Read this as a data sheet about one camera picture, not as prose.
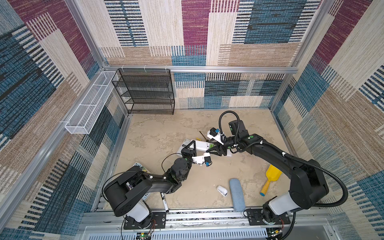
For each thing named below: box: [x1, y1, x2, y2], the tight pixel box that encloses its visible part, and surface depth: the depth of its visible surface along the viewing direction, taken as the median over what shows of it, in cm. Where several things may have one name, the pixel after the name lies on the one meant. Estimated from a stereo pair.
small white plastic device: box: [217, 185, 228, 197], surface depth 81 cm
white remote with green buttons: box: [189, 140, 215, 151], surface depth 81 cm
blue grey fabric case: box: [229, 178, 246, 212], surface depth 80 cm
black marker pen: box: [160, 192, 169, 213], surface depth 79 cm
